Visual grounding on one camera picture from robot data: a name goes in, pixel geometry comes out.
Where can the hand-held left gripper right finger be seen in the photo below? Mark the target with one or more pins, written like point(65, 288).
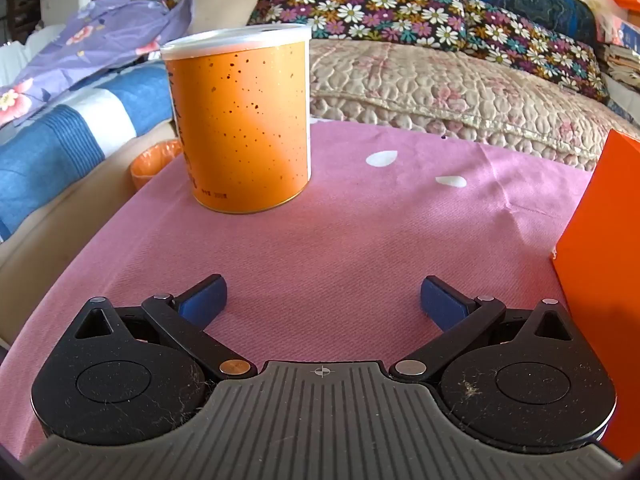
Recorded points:
point(441, 305)

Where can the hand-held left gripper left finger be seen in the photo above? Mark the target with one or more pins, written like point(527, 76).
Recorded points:
point(205, 301)

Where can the orange cardboard box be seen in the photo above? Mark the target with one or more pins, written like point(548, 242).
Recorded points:
point(605, 260)

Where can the pink daisy print tablecloth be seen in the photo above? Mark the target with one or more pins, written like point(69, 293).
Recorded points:
point(325, 240)

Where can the small orange waste bin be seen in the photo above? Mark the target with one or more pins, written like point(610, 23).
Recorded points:
point(150, 162)

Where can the beige sofa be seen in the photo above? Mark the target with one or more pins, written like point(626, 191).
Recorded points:
point(60, 240)

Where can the orange speckled canister white lid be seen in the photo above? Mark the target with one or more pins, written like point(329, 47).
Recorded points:
point(240, 125)

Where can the blue white striped blanket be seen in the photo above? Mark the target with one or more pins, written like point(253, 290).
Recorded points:
point(50, 150)

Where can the beige quilted blanket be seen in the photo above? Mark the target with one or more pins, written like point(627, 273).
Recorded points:
point(425, 85)

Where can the purple floral cloth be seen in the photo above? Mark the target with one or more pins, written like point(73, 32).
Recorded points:
point(100, 35)

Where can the plain beige pillow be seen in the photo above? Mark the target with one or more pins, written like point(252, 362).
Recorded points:
point(225, 5)

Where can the white cloth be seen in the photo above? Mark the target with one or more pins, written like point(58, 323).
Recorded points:
point(17, 57)

